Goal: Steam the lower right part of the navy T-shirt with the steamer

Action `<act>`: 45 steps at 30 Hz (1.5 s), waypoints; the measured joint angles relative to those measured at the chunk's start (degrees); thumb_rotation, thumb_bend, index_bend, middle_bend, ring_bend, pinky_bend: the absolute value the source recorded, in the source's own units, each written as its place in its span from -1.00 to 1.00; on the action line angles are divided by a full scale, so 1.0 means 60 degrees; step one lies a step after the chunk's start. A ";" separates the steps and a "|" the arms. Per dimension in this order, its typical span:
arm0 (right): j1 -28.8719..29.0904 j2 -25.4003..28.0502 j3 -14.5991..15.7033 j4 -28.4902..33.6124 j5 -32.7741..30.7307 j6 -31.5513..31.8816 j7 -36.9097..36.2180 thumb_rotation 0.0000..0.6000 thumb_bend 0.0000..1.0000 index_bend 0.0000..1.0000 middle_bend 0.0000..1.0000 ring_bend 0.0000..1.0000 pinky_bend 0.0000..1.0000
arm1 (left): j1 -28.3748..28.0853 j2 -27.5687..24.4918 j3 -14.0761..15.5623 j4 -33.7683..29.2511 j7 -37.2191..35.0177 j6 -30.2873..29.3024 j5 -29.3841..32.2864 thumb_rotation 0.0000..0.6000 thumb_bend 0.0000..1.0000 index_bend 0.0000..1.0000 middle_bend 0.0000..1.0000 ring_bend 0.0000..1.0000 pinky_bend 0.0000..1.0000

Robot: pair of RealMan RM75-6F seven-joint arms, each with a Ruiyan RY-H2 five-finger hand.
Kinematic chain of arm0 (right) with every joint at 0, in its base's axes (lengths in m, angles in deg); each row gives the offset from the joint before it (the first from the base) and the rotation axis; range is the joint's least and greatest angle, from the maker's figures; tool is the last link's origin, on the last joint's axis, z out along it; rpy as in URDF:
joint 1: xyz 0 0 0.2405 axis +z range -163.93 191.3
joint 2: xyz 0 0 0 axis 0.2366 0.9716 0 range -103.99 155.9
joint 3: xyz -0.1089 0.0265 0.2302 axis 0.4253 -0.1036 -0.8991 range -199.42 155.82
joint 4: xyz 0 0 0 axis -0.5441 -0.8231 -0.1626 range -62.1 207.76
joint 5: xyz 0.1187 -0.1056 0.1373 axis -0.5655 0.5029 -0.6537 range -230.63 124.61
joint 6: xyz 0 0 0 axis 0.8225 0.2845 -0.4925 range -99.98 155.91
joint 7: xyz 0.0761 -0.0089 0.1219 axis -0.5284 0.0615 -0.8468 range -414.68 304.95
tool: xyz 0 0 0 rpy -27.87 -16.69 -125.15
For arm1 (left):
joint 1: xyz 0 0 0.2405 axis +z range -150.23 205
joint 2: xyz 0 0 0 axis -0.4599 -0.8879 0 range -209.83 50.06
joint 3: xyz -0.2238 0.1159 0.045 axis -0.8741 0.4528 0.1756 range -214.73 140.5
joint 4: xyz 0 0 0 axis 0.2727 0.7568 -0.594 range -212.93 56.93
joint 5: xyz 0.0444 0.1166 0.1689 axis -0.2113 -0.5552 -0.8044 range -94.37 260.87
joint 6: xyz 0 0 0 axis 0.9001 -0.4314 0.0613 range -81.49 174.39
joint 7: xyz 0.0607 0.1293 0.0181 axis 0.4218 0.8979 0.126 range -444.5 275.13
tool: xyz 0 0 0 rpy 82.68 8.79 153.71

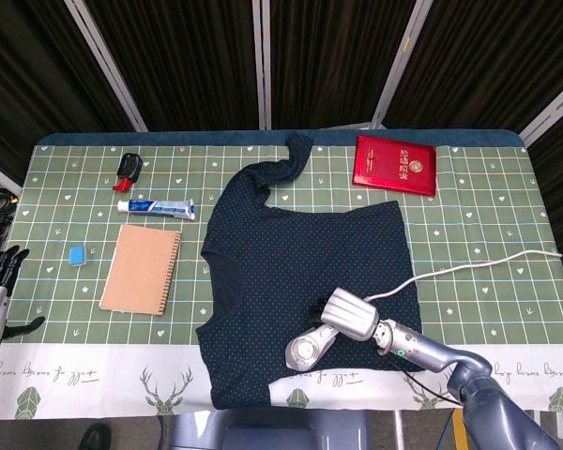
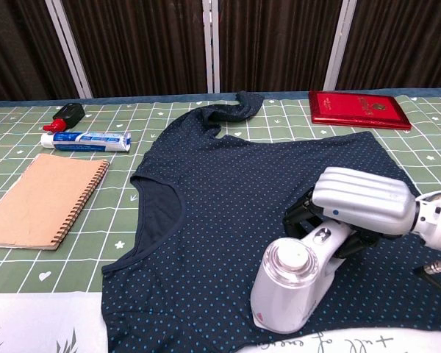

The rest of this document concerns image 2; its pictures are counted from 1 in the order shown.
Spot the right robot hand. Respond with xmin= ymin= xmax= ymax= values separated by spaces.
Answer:
xmin=282 ymin=167 xmax=417 ymax=259

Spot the white partition frame post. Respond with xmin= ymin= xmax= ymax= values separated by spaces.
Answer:
xmin=201 ymin=0 xmax=222 ymax=93
xmin=45 ymin=0 xmax=93 ymax=99
xmin=323 ymin=0 xmax=356 ymax=91

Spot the green checked tablecloth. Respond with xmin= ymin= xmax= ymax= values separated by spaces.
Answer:
xmin=0 ymin=92 xmax=441 ymax=353

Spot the blue white toothpaste tube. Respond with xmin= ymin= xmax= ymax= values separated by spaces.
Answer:
xmin=40 ymin=130 xmax=132 ymax=153

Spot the dark pleated partition panel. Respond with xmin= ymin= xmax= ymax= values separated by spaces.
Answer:
xmin=217 ymin=0 xmax=343 ymax=93
xmin=336 ymin=0 xmax=441 ymax=91
xmin=0 ymin=0 xmax=78 ymax=104
xmin=62 ymin=0 xmax=209 ymax=99

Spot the black device with red nozzle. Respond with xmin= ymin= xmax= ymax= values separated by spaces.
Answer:
xmin=43 ymin=103 xmax=86 ymax=133

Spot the dark blue dotted shirt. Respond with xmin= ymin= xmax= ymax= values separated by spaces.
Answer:
xmin=101 ymin=90 xmax=441 ymax=353

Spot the red certificate book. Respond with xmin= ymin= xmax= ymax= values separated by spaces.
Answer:
xmin=308 ymin=90 xmax=413 ymax=131

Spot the brown spiral notebook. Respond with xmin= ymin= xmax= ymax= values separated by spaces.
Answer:
xmin=0 ymin=153 xmax=111 ymax=252

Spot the white handheld steamer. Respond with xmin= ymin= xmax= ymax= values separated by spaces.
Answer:
xmin=250 ymin=218 xmax=354 ymax=335

